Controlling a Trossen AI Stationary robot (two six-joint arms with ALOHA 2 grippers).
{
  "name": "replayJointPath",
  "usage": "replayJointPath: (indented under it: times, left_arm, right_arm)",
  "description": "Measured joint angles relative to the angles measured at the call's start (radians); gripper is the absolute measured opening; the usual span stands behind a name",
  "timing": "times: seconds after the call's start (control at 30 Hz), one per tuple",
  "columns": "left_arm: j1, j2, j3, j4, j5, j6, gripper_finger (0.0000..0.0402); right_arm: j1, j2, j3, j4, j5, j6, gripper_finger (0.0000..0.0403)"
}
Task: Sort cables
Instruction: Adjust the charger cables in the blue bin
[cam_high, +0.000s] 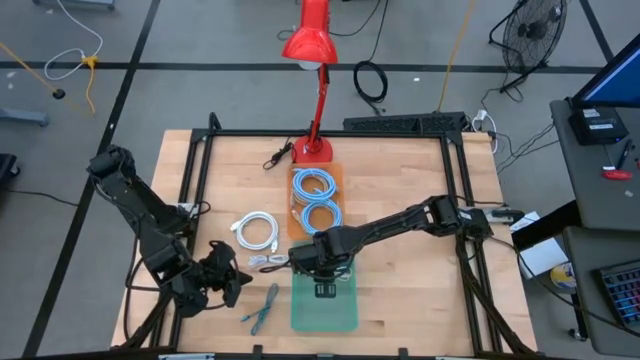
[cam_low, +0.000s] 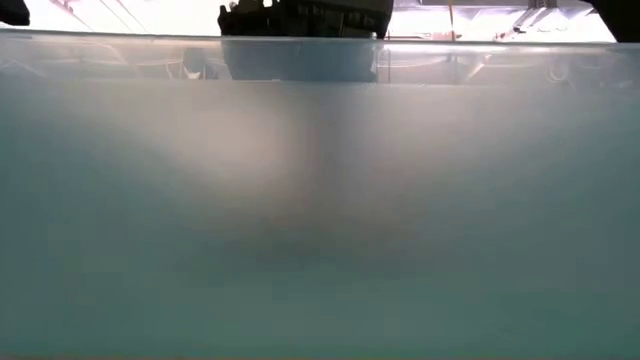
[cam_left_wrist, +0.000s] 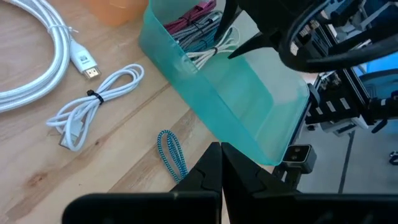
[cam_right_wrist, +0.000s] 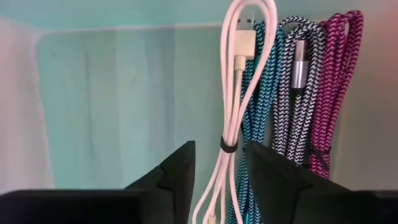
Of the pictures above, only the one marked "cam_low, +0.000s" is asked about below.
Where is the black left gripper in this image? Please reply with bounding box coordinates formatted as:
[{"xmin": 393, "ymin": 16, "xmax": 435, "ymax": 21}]
[{"xmin": 217, "ymin": 0, "xmax": 395, "ymax": 40}]

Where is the green translucent plastic tray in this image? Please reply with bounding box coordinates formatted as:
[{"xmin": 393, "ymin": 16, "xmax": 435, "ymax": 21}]
[{"xmin": 0, "ymin": 28, "xmax": 640, "ymax": 359}]

